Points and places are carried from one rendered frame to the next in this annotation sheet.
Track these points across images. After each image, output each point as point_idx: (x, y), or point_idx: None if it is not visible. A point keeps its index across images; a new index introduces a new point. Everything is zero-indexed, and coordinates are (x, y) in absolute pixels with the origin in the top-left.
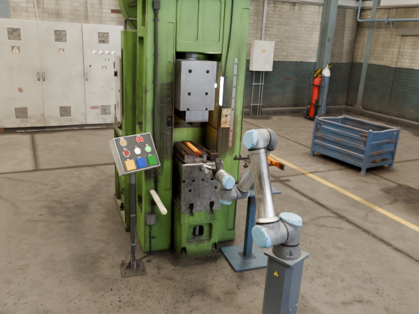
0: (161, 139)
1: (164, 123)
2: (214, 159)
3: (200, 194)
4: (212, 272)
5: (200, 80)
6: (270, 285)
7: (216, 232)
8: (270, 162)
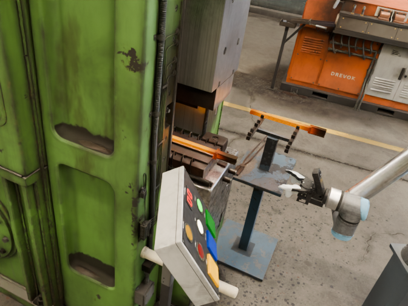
0: (158, 156)
1: (164, 123)
2: (312, 174)
3: (216, 214)
4: (243, 302)
5: (238, 16)
6: (404, 305)
7: (216, 243)
8: (297, 127)
